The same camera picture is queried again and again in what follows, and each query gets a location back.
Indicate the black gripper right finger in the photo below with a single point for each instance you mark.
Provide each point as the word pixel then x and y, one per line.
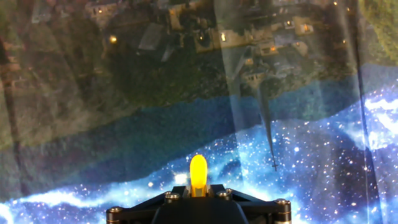
pixel 264 208

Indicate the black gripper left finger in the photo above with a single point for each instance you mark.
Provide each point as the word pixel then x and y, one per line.
pixel 140 208

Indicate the galaxy landscape print cloth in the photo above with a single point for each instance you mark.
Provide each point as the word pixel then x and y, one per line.
pixel 155 109

